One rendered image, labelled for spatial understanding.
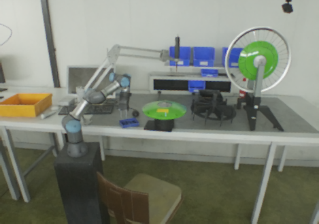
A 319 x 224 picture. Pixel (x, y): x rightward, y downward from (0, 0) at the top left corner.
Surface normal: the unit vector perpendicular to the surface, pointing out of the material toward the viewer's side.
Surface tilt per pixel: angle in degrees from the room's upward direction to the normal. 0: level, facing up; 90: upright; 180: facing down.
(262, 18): 90
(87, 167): 90
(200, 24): 90
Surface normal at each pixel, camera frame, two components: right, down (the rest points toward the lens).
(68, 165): 0.06, 0.36
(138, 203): -0.22, 0.36
